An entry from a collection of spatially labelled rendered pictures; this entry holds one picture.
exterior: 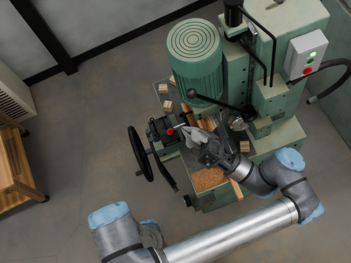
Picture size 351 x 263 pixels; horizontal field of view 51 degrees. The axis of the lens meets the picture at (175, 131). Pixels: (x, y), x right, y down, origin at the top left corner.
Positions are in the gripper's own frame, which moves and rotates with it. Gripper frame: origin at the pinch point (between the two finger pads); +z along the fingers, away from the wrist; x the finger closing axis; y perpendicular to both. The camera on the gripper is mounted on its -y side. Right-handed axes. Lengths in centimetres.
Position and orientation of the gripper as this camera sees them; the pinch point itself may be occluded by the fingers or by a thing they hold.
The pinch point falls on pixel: (185, 128)
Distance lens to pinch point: 123.4
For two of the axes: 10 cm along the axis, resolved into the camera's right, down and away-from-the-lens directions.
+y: -2.3, 6.2, -7.5
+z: -8.2, -5.4, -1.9
